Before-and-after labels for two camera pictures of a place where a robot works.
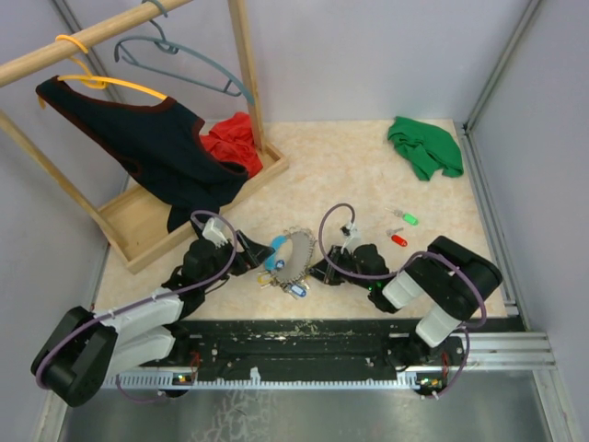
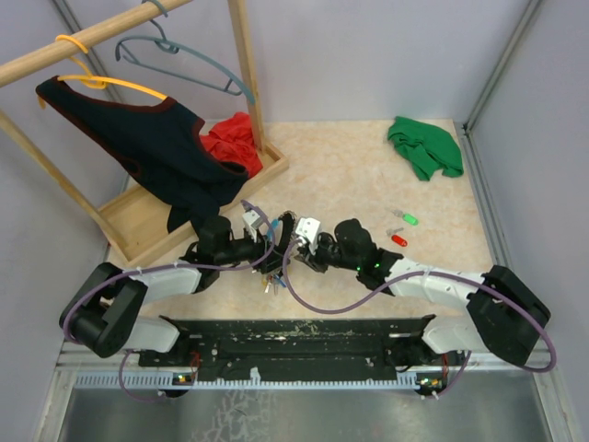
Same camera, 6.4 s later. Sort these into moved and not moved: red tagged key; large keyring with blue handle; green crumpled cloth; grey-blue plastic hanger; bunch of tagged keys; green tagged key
Moved: bunch of tagged keys; large keyring with blue handle
Not moved: red tagged key; green tagged key; green crumpled cloth; grey-blue plastic hanger
